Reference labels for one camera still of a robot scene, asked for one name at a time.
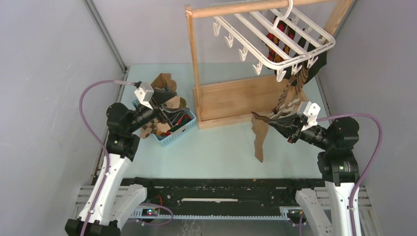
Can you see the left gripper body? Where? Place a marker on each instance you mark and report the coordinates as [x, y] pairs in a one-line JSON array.
[[163, 109]]

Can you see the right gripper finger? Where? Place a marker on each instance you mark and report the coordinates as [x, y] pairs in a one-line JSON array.
[[289, 120], [285, 129]]

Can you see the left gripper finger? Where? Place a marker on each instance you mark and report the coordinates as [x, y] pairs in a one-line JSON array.
[[179, 114], [161, 96]]

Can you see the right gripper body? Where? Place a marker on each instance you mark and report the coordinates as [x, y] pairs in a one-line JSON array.
[[297, 132]]

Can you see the brown striped sock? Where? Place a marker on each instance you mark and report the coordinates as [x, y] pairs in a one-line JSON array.
[[297, 82], [286, 106]]

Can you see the white plastic clip hanger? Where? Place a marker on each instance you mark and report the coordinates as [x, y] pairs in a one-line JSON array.
[[295, 42]]

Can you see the plain brown sock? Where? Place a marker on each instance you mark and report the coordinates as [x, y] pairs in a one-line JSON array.
[[164, 82]]

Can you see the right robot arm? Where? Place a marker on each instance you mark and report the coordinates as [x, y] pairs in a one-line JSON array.
[[336, 163]]

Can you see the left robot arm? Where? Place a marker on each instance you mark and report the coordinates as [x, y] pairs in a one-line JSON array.
[[103, 215]]

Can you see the wooden hanger rack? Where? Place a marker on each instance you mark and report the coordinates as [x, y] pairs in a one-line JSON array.
[[234, 101]]

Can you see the brown argyle sock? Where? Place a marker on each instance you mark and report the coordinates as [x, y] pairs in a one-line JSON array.
[[152, 127]]

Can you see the blue plastic basket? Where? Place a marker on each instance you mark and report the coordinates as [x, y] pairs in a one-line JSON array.
[[177, 133]]

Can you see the black sock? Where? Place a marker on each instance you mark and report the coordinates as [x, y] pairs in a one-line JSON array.
[[315, 68]]

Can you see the red yellow argyle sock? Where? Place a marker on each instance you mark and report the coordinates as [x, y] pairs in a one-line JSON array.
[[272, 54]]

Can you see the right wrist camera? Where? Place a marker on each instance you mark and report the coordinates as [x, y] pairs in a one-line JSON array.
[[308, 113]]

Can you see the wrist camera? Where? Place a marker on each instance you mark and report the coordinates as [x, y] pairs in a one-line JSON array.
[[144, 93], [308, 113]]

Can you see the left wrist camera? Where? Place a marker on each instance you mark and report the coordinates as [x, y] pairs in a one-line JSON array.
[[144, 93]]

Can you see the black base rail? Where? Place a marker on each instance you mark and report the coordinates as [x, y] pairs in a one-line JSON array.
[[223, 197]]

